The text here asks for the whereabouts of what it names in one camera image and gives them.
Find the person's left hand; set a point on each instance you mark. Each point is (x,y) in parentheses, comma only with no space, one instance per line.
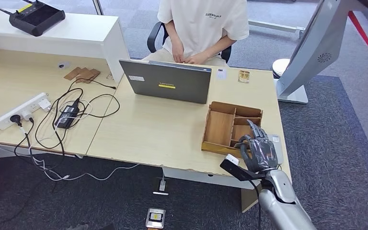
(198,58)

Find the small grey gadget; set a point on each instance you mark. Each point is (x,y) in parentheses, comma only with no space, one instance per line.
(63,65)

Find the brown patterned card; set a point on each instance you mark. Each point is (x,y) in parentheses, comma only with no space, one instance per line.
(243,77)

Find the white charger adapter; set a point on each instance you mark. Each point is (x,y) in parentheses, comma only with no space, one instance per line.
(44,104)

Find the person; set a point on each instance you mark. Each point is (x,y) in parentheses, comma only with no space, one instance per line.
(203,28)

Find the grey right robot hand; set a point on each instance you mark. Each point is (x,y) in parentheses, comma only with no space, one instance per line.
(263,155)

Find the wooden desk leg panel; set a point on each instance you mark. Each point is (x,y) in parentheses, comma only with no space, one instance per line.
(249,200)

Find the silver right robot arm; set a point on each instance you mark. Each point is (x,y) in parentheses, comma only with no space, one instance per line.
(282,206)

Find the person's left forearm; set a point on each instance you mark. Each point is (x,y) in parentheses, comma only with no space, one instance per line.
(220,46)

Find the silver floor socket box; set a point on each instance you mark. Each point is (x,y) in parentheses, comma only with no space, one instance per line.
(155,218)

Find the grey card reader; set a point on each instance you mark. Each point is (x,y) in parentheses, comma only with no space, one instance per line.
(278,149)

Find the black office chair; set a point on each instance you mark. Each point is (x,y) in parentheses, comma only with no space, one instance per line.
(154,36)

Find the black power brick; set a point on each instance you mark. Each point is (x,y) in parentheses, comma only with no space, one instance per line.
(71,109)
(64,121)

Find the round white stool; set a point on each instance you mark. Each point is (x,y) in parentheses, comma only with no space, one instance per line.
(279,67)

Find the black remote controller with antennas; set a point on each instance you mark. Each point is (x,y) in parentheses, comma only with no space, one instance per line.
(38,19)

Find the white desk beam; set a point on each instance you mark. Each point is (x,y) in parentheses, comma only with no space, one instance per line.
(203,177)

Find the wooden compartment tray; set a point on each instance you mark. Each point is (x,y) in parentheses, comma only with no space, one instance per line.
(220,128)

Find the black and white wrist camera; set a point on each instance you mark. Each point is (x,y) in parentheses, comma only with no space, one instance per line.
(238,168)

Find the person's right forearm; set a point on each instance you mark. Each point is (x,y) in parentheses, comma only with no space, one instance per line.
(170,35)

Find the black power plug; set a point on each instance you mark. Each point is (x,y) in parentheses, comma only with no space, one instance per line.
(15,119)

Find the silver metal pole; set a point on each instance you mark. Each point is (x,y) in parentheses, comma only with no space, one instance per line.
(99,7)

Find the white power plug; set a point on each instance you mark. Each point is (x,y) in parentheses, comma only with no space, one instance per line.
(27,115)

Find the white desk shelf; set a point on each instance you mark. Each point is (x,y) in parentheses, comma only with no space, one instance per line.
(60,35)

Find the white metal bar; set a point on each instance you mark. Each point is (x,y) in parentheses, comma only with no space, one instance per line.
(276,26)

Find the person's right hand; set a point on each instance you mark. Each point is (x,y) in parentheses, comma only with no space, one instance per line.
(177,53)

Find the small pale tag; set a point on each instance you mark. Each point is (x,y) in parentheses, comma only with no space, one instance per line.
(109,76)

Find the white power strip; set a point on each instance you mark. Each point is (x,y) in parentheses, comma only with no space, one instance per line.
(8,115)

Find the white card with dark mark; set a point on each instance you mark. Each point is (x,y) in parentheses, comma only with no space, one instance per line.
(221,74)

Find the grey kiosk with white base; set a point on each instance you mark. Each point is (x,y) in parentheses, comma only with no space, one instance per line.
(323,28)

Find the white key card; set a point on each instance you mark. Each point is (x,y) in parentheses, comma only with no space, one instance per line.
(239,143)

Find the red barrier tape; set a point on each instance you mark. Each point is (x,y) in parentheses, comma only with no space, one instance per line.
(366,39)

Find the grey laptop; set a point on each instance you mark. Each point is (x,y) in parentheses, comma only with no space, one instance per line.
(167,82)

